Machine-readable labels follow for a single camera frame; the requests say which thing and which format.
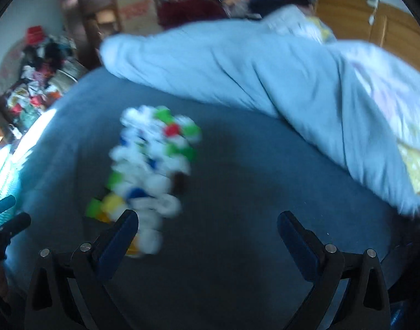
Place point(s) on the red-printed cardboard box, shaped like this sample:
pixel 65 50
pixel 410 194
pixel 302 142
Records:
pixel 139 12

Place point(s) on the round woven mat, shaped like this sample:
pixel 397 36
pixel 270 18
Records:
pixel 7 65

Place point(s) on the grey-blue bed sheet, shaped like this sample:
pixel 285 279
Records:
pixel 248 178

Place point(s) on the dark red side table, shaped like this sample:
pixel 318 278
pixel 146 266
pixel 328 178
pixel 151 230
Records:
pixel 3 110

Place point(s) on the pile of bottle caps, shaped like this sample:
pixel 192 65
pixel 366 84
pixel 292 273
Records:
pixel 148 158

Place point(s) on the low cardboard box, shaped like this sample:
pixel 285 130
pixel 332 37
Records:
pixel 143 28

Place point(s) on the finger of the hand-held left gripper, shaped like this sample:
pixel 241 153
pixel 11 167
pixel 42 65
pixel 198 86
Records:
pixel 14 227
pixel 2 205

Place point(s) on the wooden headboard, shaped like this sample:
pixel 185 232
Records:
pixel 402 31

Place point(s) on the light blue quilt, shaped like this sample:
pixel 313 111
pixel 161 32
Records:
pixel 248 68

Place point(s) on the red box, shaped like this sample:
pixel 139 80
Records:
pixel 36 34

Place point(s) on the brown wooden door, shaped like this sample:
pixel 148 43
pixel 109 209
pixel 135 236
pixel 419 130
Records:
pixel 70 24

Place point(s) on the heap of dark clothes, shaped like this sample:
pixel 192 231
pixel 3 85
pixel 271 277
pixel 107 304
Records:
pixel 51 53

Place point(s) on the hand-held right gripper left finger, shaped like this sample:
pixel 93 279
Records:
pixel 115 244

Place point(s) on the heap of snack packets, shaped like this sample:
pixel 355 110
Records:
pixel 27 99

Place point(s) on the white plastic basket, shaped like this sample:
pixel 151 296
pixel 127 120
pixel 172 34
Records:
pixel 0 178

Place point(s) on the dark red cloth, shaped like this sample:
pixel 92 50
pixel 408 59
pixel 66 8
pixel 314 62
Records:
pixel 189 13

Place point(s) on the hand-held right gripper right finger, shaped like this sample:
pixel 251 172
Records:
pixel 297 244

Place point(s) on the woven straw bag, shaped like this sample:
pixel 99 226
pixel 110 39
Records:
pixel 69 72

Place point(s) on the white wall socket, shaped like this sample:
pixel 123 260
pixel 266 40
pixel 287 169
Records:
pixel 372 0

